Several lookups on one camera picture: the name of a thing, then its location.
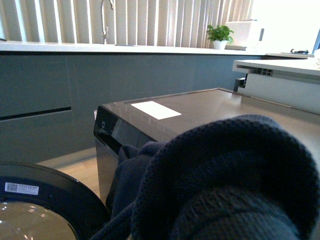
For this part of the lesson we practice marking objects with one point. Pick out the grey kitchen counter cabinet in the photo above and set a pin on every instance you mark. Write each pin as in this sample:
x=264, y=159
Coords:
x=47, y=100

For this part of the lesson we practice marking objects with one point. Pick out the green potted plant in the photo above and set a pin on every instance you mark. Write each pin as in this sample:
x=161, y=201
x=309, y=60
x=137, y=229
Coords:
x=220, y=36

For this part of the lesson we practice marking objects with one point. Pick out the black gas stove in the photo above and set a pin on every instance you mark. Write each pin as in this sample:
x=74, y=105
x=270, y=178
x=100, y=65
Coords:
x=303, y=52

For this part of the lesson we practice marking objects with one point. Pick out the dark navy knitted garment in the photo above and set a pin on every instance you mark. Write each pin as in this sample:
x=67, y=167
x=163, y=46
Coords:
x=242, y=178

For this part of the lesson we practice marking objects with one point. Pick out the grey front-load washing machine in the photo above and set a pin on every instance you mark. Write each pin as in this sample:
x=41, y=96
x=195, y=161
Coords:
x=122, y=123

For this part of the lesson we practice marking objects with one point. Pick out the white box on counter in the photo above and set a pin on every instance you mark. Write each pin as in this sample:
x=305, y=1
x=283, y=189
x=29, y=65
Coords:
x=245, y=34

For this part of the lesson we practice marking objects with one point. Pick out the black washing machine door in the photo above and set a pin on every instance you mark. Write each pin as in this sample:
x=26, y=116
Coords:
x=41, y=203

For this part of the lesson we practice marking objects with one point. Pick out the white table with ledge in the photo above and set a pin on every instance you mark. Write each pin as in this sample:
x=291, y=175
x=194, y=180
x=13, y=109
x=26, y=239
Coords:
x=290, y=82

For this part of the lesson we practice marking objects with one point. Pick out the chrome kitchen faucet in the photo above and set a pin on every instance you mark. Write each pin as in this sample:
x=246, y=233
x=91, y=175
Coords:
x=104, y=27

